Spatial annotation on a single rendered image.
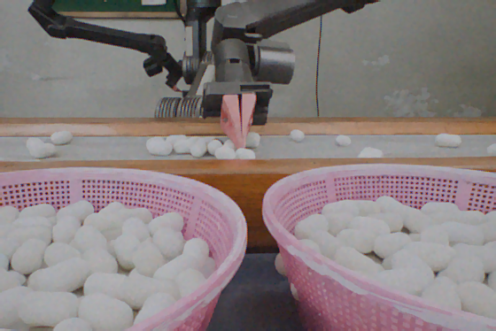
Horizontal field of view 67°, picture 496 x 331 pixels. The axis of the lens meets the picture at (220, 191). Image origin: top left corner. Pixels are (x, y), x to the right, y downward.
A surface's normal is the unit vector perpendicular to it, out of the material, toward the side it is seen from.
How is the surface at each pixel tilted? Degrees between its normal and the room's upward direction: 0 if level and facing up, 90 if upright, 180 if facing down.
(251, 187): 90
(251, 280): 0
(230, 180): 90
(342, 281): 90
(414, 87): 90
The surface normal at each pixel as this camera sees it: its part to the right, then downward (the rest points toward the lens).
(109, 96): -0.01, 0.29
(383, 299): -0.71, 0.21
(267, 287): 0.00, -0.95
